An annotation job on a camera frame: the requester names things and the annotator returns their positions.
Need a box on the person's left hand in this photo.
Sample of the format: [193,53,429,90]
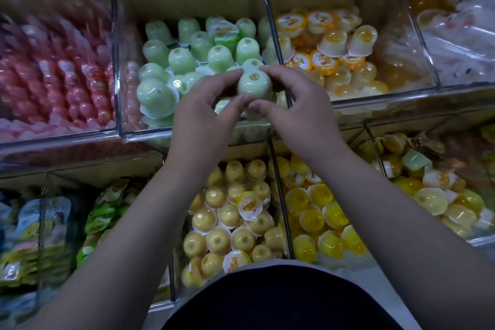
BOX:
[166,69,256,180]

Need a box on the person's right hand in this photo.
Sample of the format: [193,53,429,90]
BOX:
[249,65,349,164]

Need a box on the single green jelly cup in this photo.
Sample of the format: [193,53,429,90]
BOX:
[236,67,274,103]

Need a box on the pile of green jelly cups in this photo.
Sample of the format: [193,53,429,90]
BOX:
[135,15,291,129]

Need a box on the pile of orange-lid jelly cups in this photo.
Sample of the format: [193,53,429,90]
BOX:
[274,5,388,98]

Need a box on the pile of yellow jelly cups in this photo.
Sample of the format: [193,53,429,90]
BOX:
[274,154,371,265]

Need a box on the pile of pale yellow jelly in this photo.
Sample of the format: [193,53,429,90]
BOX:
[179,157,289,290]

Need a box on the green juice pouches pile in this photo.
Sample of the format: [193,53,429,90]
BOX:
[76,179,175,304]

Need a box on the pile of pastel jelly cups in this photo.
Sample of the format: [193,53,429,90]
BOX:
[356,131,495,240]

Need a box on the pile of pink jelly sticks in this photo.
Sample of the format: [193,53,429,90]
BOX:
[0,5,148,141]

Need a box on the pile of clear packets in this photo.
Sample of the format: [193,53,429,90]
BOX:
[387,0,495,87]

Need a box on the pile of pale jelly pouches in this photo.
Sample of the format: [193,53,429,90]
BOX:
[0,194,82,292]

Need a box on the person's right forearm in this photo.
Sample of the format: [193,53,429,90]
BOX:
[325,148,495,330]

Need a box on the person's left forearm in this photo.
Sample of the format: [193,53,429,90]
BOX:
[23,163,210,330]

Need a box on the black shirt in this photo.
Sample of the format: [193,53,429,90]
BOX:
[162,264,403,330]

